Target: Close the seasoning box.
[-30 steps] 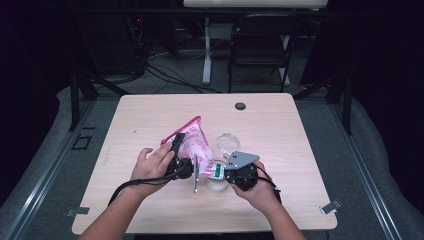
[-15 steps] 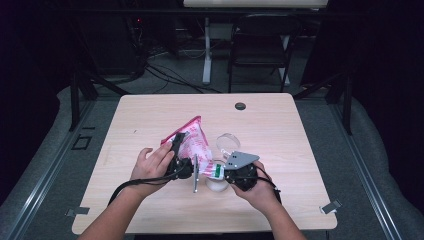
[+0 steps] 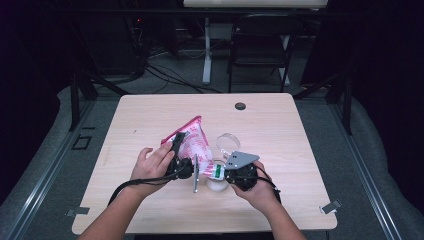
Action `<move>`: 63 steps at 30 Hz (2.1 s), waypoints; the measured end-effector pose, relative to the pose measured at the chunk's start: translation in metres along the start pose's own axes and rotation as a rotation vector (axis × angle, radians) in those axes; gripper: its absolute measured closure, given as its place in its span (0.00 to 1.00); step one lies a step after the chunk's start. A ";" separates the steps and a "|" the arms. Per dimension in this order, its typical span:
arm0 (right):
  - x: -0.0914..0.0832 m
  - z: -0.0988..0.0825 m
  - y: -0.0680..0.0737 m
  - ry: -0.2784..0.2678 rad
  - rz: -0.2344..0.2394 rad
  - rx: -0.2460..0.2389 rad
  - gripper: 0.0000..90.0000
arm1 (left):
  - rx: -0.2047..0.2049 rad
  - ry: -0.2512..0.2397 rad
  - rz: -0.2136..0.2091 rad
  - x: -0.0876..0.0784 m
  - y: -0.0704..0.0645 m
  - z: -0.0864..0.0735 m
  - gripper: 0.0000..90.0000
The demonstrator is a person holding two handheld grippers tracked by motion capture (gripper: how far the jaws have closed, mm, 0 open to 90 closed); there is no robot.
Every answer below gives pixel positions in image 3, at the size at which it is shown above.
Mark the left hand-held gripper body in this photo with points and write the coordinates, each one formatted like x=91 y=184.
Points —
x=181 y=168

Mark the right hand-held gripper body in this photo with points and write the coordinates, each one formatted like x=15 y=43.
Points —
x=240 y=159

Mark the red and white plastic bag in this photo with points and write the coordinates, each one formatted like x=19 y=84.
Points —
x=196 y=140

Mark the clear jar with hinged lid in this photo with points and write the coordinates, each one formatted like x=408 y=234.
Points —
x=228 y=141

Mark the person's left hand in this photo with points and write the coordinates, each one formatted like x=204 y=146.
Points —
x=150 y=168

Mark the person's right hand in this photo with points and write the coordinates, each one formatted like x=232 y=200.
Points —
x=263 y=196

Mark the white desk leg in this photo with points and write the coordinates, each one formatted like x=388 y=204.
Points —
x=207 y=56
x=286 y=71

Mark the grey tape strip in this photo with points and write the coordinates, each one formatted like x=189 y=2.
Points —
x=78 y=211
x=330 y=206

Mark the black metal stand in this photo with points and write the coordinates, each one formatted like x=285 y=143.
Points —
x=347 y=106
x=74 y=103

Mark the black folding chair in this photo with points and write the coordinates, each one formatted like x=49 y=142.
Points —
x=260 y=43

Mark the dark equipment cabinet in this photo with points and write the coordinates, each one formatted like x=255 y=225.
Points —
x=110 y=43

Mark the aluminium floor rail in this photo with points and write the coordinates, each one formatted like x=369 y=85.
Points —
x=366 y=186
x=40 y=190

